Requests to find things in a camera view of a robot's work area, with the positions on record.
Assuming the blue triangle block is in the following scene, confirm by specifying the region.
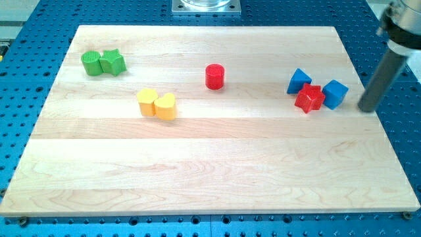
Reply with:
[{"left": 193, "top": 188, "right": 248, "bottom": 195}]
[{"left": 287, "top": 68, "right": 312, "bottom": 94}]

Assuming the light wooden board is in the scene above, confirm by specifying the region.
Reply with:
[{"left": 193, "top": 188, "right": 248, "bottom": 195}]
[{"left": 1, "top": 25, "right": 420, "bottom": 217}]

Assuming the green star block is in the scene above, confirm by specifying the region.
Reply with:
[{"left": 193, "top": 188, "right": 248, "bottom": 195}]
[{"left": 99, "top": 49, "right": 127, "bottom": 76}]

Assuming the red cylinder block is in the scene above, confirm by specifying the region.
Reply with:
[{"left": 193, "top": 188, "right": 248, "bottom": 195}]
[{"left": 205, "top": 64, "right": 225, "bottom": 90}]

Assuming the green cylinder block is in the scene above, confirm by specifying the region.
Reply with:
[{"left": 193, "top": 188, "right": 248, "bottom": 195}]
[{"left": 81, "top": 51, "right": 103, "bottom": 76}]

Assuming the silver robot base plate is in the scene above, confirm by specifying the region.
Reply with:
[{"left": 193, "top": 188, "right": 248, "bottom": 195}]
[{"left": 171, "top": 0, "right": 241, "bottom": 16}]

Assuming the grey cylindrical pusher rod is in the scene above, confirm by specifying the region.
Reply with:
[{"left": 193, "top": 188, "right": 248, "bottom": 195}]
[{"left": 357, "top": 49, "right": 409, "bottom": 113}]

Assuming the red star block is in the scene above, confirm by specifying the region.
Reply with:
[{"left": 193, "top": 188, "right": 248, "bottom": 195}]
[{"left": 294, "top": 83, "right": 326, "bottom": 113}]

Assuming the blue cube block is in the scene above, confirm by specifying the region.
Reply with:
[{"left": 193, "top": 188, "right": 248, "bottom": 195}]
[{"left": 322, "top": 80, "right": 349, "bottom": 110}]

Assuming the yellow heart block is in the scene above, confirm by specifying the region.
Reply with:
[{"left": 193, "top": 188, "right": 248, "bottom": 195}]
[{"left": 154, "top": 93, "right": 176, "bottom": 120}]

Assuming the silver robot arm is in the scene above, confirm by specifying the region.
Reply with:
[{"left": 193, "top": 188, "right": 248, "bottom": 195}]
[{"left": 377, "top": 0, "right": 420, "bottom": 57}]

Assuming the yellow pentagon block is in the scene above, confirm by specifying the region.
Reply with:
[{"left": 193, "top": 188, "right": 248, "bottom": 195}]
[{"left": 136, "top": 88, "right": 159, "bottom": 117}]

